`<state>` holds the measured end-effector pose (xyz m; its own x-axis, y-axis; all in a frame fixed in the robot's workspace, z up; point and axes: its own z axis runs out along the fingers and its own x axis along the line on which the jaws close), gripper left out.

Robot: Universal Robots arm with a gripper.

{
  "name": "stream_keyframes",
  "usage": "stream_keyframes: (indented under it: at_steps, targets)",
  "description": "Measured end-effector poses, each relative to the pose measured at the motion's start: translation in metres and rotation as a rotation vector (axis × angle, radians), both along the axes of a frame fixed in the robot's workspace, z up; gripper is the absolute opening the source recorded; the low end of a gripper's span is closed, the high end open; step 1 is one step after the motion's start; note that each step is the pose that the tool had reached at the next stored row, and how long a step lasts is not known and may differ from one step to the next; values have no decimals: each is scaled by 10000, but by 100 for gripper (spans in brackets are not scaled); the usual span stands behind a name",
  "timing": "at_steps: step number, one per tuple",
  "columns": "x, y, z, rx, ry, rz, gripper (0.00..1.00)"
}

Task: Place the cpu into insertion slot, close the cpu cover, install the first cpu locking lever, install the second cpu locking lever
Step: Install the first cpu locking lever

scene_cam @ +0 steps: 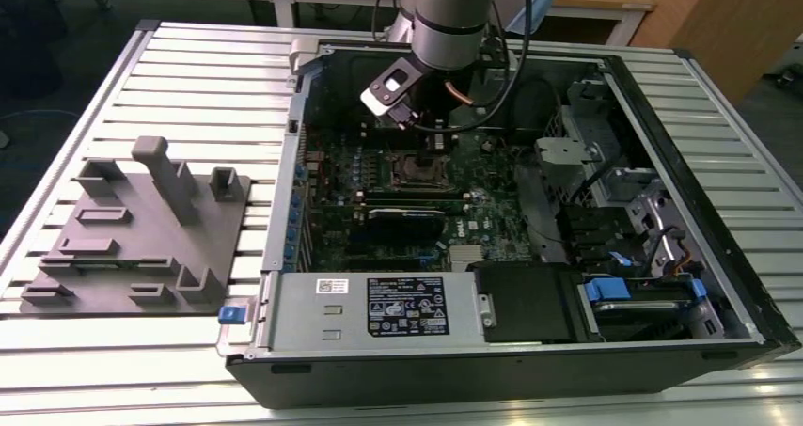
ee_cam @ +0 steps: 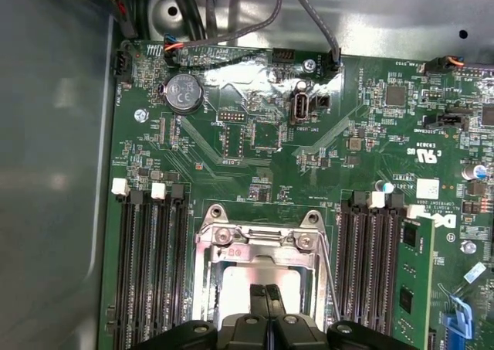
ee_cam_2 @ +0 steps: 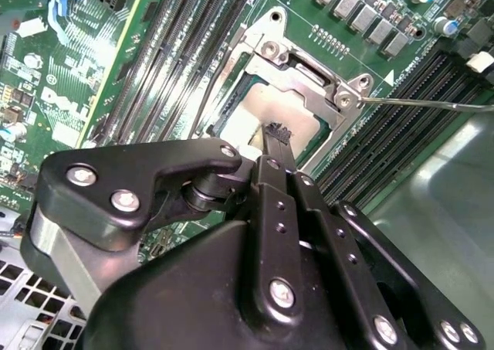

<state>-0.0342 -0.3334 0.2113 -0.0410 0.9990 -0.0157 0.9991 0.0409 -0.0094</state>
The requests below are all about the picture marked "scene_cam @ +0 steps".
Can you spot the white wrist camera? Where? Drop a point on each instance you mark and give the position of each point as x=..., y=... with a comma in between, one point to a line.
x=379, y=101

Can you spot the green motherboard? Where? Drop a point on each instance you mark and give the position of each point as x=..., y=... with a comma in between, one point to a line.
x=495, y=209

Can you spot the silver chipset heatsink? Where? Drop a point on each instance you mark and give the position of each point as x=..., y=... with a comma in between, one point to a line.
x=469, y=253

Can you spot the black open PC case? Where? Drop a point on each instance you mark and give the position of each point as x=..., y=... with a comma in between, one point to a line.
x=439, y=379

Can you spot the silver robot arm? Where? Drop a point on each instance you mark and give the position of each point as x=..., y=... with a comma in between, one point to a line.
x=439, y=36

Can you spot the black plastic drive bay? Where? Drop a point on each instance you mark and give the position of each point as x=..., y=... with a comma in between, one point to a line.
x=596, y=233

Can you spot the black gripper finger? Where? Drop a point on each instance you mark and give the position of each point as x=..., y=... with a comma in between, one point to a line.
x=432, y=160

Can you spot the hard disk in blue carrier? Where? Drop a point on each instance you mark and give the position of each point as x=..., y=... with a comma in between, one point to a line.
x=602, y=288

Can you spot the blue case latch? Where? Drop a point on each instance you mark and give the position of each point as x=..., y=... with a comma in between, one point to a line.
x=231, y=314

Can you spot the silver power supply unit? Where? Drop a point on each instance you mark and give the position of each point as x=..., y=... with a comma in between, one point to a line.
x=301, y=313

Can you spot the grey parts rack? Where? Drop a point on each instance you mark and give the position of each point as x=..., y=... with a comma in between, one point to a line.
x=144, y=238

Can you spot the wooden cabinet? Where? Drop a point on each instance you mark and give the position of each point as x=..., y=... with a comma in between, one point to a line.
x=727, y=31

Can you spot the silver metal drive cage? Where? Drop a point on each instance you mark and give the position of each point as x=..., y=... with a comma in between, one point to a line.
x=564, y=155

